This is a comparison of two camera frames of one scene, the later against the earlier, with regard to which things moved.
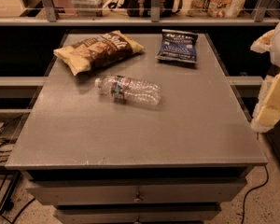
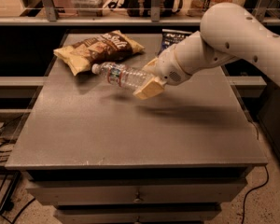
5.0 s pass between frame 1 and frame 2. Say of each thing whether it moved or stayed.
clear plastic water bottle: moved
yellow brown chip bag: stayed
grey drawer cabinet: stayed
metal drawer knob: stayed
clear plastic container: stayed
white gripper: moved
